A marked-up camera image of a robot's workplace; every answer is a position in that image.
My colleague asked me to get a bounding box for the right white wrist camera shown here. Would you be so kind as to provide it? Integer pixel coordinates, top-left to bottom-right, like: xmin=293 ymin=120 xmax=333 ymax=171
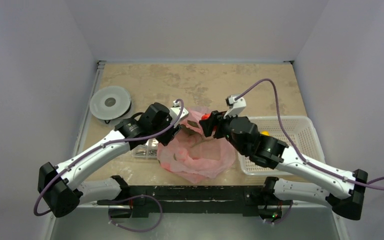
xmin=223 ymin=94 xmax=247 ymax=119

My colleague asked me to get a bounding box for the olive green fake fruit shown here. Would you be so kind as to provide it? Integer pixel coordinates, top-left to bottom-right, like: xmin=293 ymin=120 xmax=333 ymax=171
xmin=187 ymin=120 xmax=200 ymax=129

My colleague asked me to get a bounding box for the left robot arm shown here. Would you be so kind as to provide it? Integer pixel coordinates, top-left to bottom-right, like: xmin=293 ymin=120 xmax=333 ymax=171
xmin=33 ymin=99 xmax=188 ymax=218

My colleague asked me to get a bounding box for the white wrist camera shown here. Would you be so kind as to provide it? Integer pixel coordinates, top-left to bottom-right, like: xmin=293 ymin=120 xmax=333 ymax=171
xmin=223 ymin=94 xmax=247 ymax=119
xmin=169 ymin=105 xmax=189 ymax=128

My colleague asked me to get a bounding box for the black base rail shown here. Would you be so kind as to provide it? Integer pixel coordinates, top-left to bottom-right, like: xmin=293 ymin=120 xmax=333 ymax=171
xmin=97 ymin=185 xmax=292 ymax=218

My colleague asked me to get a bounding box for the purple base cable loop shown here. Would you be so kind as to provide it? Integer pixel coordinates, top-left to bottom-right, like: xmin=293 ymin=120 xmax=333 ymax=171
xmin=107 ymin=194 xmax=164 ymax=233

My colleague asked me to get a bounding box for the red fake fruit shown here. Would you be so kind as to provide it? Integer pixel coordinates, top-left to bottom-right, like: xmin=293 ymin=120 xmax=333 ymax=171
xmin=201 ymin=113 xmax=211 ymax=121

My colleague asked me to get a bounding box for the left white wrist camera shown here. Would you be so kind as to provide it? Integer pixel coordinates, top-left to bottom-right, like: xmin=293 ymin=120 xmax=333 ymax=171
xmin=169 ymin=105 xmax=189 ymax=128

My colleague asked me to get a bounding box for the white round disc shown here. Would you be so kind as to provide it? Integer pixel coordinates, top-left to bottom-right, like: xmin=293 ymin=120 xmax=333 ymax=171
xmin=89 ymin=85 xmax=132 ymax=121

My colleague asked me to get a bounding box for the clear screw organizer box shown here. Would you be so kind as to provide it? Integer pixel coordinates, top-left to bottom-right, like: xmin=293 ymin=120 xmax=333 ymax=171
xmin=131 ymin=138 xmax=159 ymax=159

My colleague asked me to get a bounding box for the pink plastic bag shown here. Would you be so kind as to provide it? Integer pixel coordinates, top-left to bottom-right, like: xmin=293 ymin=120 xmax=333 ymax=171
xmin=157 ymin=106 xmax=236 ymax=184

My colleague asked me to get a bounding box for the white perforated plastic basket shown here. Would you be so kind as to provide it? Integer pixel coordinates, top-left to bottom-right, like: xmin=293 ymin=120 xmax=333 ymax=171
xmin=237 ymin=115 xmax=326 ymax=177

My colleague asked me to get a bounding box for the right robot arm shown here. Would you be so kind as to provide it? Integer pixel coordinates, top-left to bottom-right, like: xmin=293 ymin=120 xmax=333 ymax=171
xmin=199 ymin=111 xmax=368 ymax=221

